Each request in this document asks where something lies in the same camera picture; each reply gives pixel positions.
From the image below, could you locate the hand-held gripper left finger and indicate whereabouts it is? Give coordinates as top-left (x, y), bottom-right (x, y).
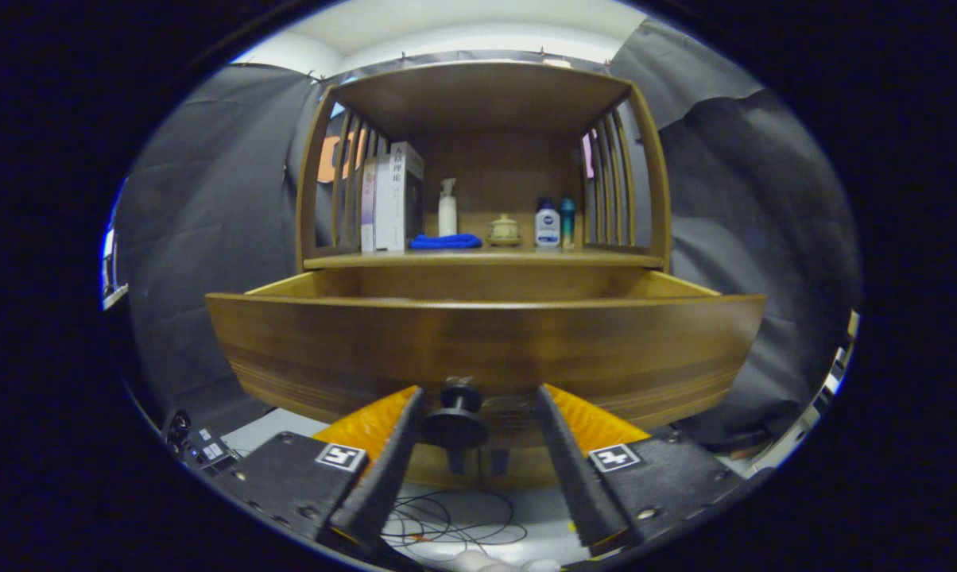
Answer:
top-left (208, 386), bottom-right (426, 557)

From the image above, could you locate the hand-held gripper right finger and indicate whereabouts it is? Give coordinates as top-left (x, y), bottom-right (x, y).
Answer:
top-left (536, 384), bottom-right (754, 557)

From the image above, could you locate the tangle of thin cables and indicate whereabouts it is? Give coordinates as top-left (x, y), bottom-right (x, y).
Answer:
top-left (383, 486), bottom-right (529, 557)

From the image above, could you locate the brown wooden drawer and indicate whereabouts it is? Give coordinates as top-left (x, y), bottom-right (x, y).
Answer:
top-left (206, 269), bottom-right (768, 434)

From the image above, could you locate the white pump bottle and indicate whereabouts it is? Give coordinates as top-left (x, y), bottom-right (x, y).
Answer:
top-left (437, 178), bottom-right (459, 238)

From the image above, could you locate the brown wooden cabinet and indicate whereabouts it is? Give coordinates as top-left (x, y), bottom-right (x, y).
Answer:
top-left (296, 60), bottom-right (672, 489)

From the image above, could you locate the black electronic device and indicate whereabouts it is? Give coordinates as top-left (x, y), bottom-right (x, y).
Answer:
top-left (163, 409), bottom-right (245, 476)

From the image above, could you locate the white bottle with blue cap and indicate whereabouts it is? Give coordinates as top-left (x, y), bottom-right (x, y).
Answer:
top-left (534, 198), bottom-right (561, 249)

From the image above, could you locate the thin pale purple book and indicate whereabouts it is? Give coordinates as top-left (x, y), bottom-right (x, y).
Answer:
top-left (360, 157), bottom-right (378, 254)

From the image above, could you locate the wooden cabinet door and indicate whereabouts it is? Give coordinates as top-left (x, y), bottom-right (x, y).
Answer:
top-left (477, 443), bottom-right (560, 490)
top-left (404, 443), bottom-right (480, 488)

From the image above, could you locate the white flat panel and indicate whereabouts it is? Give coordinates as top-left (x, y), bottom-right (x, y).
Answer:
top-left (777, 401), bottom-right (829, 466)

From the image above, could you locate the white and blue object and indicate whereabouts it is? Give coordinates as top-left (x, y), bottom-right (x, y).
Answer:
top-left (101, 226), bottom-right (130, 311)

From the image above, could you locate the blue folded cloth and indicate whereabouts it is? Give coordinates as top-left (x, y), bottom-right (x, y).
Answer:
top-left (409, 233), bottom-right (483, 250)

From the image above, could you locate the black drawer knob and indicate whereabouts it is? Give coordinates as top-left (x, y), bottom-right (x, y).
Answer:
top-left (420, 385), bottom-right (490, 450)

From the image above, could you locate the beige lidded tea cup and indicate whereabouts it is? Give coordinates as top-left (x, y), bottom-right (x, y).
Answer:
top-left (488, 213), bottom-right (521, 247)

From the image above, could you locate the thick white and black book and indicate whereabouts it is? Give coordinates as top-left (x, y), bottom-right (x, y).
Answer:
top-left (374, 141), bottom-right (426, 253)

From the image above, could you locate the wooden countertop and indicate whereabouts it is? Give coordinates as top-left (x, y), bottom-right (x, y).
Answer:
top-left (304, 245), bottom-right (664, 269)

